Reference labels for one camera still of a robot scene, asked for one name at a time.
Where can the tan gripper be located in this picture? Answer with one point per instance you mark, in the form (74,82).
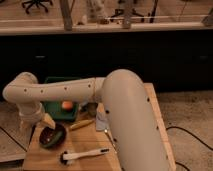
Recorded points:
(48,121)

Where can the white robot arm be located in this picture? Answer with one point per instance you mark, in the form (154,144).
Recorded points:
(126,103)

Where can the dark purple bowl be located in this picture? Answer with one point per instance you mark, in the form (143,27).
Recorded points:
(51,138)

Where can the green tray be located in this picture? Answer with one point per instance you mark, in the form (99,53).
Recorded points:
(54,108)

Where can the orange fruit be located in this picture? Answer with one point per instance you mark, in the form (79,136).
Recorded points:
(67,105)

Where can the white dish brush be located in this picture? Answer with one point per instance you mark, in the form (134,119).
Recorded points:
(66,158)

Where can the blue grey cloth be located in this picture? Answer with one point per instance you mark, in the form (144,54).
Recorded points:
(101,122)

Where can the metal fork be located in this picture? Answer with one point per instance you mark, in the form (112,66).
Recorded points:
(110,140)

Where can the black office chair base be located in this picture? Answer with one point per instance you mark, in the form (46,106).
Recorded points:
(29,3)

